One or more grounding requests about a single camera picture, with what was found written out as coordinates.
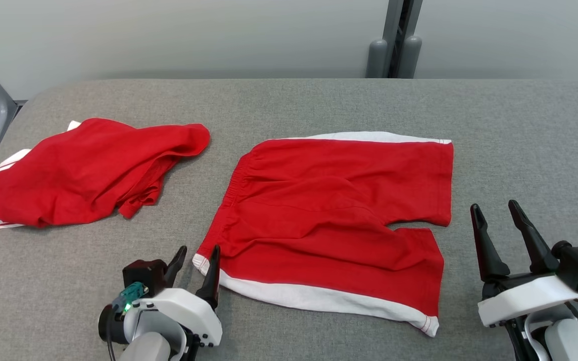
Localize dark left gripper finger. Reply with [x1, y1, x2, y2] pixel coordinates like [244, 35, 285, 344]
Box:
[163, 245, 188, 289]
[195, 245, 221, 310]

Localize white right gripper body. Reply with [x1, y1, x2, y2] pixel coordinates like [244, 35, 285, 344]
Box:
[478, 273, 578, 361]

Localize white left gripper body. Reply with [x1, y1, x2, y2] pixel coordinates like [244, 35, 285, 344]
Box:
[98, 287, 223, 361]

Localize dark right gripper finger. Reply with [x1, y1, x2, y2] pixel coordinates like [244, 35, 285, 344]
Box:
[470, 203, 511, 282]
[508, 200, 560, 274]

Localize red shorts with white bands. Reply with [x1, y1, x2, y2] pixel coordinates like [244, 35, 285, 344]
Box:
[192, 131, 455, 337]

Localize red basketball jersey white sleeves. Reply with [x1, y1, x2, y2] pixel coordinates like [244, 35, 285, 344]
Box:
[0, 118, 211, 232]

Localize rounded partition foot cap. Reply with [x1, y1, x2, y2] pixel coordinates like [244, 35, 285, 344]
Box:
[398, 35, 423, 79]
[366, 39, 388, 79]

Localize teal left camera connector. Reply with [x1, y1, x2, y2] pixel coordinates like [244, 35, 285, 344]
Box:
[112, 281, 150, 313]

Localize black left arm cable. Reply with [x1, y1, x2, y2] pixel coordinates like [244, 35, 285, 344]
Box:
[105, 310, 119, 361]

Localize grey metal partition post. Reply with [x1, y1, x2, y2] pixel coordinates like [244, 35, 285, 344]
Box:
[380, 0, 424, 78]

